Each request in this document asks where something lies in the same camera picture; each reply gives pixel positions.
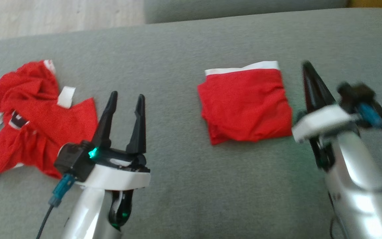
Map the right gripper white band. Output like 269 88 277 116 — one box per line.
292 61 360 143

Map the red Bulls 23 jersey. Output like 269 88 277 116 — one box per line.
0 60 98 184

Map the yellow sofa back cushion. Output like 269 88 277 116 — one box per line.
349 0 382 12

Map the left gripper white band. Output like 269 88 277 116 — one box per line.
78 91 151 190

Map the left teal plug black cable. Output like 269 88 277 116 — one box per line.
37 174 76 239

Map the wide grey sofa chaise seat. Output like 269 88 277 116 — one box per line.
0 7 382 239

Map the red shorts white waistband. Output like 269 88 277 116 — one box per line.
197 61 293 145

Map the grey sofa back cushion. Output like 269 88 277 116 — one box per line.
144 0 349 24

